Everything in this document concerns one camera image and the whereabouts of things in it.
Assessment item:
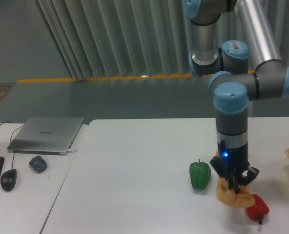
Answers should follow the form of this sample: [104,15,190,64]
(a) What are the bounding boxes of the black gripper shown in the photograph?
[210,139,259,194]

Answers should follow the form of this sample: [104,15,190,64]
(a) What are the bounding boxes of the triangular golden pastry bread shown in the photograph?
[216,177,255,208]

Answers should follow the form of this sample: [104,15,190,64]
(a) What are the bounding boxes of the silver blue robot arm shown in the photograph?
[184,0,289,193]

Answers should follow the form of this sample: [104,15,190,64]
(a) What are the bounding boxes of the green bell pepper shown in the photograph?
[189,159,211,190]

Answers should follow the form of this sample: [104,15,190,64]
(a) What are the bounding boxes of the red bell pepper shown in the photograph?
[246,194,269,225]

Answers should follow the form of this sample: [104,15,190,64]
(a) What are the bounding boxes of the silver closed laptop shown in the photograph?
[7,117,84,155]

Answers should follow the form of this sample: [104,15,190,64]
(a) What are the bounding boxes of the small black case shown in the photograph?
[29,156,47,174]

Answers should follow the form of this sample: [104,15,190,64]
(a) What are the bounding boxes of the black computer mouse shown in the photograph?
[0,169,18,192]

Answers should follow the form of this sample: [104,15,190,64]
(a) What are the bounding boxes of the black mouse cable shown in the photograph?
[9,124,25,170]

